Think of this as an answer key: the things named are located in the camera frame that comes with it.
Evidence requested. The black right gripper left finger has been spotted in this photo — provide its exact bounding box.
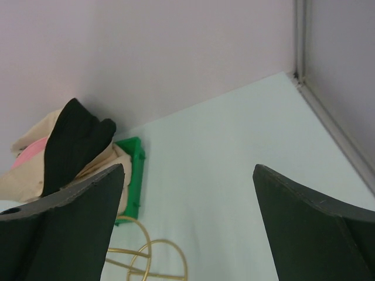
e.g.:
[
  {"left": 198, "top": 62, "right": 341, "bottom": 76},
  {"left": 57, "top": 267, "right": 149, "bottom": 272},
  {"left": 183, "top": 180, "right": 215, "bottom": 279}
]
[{"left": 1, "top": 165, "right": 125, "bottom": 280}]

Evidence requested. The gold wire stand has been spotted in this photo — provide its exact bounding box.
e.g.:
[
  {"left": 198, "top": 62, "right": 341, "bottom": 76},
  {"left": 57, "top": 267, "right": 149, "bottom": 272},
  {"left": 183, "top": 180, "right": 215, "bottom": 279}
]
[{"left": 105, "top": 215, "right": 188, "bottom": 280}]

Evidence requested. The black bucket hat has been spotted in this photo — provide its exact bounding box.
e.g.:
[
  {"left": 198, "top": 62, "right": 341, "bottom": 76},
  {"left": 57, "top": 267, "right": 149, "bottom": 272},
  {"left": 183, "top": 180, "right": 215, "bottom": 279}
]
[{"left": 42, "top": 98, "right": 117, "bottom": 197}]

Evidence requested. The beige bucket hat pink lining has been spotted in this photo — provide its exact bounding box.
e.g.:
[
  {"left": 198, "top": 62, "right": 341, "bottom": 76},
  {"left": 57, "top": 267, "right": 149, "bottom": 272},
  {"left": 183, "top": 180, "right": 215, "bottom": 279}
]
[{"left": 1, "top": 109, "right": 132, "bottom": 214}]

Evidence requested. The green plastic tray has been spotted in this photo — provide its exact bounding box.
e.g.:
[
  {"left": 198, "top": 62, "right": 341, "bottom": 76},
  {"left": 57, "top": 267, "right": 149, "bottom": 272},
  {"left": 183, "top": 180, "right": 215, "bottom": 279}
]
[{"left": 116, "top": 137, "right": 146, "bottom": 220}]

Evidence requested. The aluminium frame post right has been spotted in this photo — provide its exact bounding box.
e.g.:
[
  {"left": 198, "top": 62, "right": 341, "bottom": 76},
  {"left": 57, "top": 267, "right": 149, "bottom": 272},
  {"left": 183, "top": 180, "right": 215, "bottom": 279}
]
[{"left": 294, "top": 1, "right": 374, "bottom": 190}]

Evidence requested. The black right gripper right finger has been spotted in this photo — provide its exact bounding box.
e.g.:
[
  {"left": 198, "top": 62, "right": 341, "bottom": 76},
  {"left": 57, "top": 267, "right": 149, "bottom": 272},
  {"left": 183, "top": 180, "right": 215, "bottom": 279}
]
[{"left": 253, "top": 165, "right": 374, "bottom": 280}]

